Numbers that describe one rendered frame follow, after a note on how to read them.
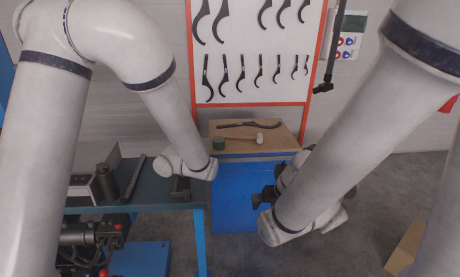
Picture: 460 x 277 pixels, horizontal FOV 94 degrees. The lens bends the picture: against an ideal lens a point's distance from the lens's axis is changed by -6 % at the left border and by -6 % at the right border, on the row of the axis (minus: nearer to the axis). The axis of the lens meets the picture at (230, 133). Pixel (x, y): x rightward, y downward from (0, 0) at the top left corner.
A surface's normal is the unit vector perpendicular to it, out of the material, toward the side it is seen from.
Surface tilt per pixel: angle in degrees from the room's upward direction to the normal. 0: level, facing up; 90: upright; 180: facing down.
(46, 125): 74
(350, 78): 90
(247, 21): 90
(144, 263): 0
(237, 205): 90
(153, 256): 0
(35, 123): 66
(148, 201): 0
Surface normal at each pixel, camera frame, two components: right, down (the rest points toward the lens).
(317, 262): 0.02, -0.88
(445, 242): -0.99, 0.10
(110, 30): 0.18, 0.33
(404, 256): -0.78, 0.29
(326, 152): -0.93, 0.15
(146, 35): 0.71, 0.13
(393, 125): -0.29, 0.68
